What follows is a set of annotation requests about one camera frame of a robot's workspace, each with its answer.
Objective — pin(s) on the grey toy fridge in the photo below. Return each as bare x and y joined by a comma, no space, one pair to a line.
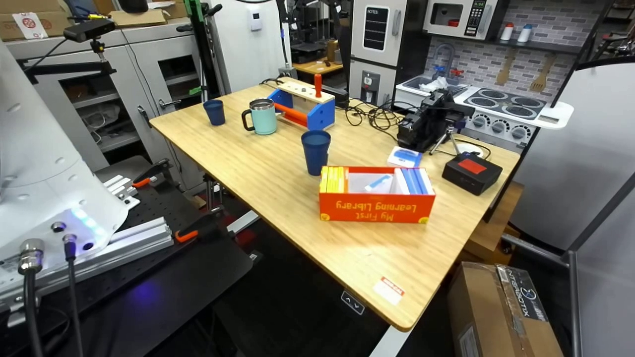
583,171

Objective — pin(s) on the black robot mount platform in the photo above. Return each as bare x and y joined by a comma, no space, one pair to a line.
172,290

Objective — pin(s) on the white machine black panel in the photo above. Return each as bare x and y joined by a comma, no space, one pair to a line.
378,46

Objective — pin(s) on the black table control panel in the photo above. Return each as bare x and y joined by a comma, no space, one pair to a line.
352,302

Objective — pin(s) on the white toy stove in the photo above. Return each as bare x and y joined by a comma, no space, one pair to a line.
509,110

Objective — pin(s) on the flat cardboard box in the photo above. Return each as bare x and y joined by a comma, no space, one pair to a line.
33,17

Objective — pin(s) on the blue white card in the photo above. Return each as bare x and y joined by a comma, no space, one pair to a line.
404,157

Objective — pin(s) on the grey metal cabinet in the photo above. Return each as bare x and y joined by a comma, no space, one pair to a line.
142,72

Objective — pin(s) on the small wooden side table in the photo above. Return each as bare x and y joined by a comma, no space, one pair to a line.
319,66

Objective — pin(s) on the black box red top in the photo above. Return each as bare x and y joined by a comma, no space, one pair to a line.
471,173

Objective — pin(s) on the blue wooden toy workbench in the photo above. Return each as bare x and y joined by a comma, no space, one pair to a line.
311,110

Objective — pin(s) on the red white sticker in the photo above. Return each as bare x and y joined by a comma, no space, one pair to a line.
390,290

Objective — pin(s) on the black camera on stand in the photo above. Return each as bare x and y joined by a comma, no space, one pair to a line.
90,31

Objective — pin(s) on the green black stand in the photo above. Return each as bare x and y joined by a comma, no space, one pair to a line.
202,46

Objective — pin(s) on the red toy bolt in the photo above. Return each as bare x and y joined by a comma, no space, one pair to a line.
319,84

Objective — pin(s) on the white bottle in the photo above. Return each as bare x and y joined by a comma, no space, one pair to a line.
507,33
525,35

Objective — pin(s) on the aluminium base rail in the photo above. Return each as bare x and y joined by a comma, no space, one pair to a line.
126,241

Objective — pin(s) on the tall blue plastic cup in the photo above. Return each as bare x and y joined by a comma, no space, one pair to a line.
317,154

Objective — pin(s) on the orange book box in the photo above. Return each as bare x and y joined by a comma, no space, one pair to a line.
378,209

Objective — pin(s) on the small dark blue cup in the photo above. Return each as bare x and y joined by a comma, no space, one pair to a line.
215,114

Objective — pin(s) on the white toy microwave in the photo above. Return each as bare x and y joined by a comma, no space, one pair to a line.
458,17

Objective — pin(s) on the brown cardboard box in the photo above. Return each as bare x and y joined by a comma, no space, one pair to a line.
497,318

